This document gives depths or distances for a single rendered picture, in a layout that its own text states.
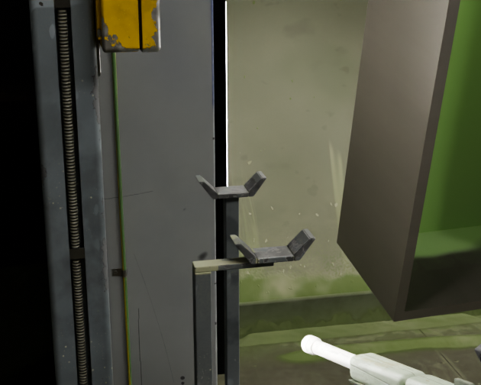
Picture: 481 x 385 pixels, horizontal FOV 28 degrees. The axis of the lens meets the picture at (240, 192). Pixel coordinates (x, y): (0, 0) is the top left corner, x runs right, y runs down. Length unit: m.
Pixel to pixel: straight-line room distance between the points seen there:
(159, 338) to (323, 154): 1.73
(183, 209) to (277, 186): 1.65
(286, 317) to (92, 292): 2.13
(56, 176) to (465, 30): 1.61
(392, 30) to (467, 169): 0.59
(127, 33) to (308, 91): 2.41
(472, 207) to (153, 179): 1.36
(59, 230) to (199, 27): 0.56
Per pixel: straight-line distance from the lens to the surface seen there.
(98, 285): 0.99
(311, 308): 3.10
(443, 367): 2.99
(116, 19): 0.89
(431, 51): 2.00
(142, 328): 1.57
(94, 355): 1.02
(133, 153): 1.47
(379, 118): 2.23
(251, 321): 3.07
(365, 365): 1.49
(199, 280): 0.92
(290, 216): 3.13
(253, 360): 2.97
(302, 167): 3.18
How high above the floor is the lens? 1.45
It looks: 18 degrees down
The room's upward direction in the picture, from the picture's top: straight up
